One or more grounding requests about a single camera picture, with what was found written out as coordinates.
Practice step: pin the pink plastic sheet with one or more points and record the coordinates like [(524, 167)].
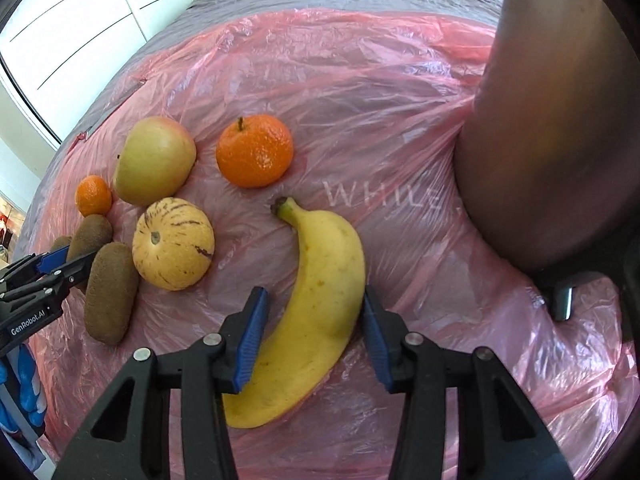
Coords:
[(380, 110)]

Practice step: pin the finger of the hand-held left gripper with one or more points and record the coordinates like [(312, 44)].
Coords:
[(52, 261), (75, 270)]

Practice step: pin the brown and black cylinder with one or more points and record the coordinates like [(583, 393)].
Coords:
[(550, 110)]

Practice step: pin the person's left hand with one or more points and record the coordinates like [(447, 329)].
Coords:
[(25, 390)]

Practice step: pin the white wardrobe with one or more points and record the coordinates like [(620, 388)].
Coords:
[(75, 20)]

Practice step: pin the yellow banana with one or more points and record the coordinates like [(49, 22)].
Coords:
[(320, 285)]

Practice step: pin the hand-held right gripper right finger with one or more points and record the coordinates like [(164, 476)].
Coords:
[(375, 340)]

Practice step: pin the striped yellow pepino melon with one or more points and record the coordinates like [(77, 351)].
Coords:
[(172, 244)]

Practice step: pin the brown kiwi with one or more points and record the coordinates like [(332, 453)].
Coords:
[(111, 292), (92, 235), (61, 242)]

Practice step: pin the large orange mandarin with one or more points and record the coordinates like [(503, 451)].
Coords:
[(255, 152)]

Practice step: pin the yellow-green apple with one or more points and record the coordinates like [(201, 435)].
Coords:
[(152, 160)]

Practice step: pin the small orange mandarin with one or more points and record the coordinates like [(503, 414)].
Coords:
[(93, 195)]

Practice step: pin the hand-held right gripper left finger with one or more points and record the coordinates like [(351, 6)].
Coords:
[(252, 340)]

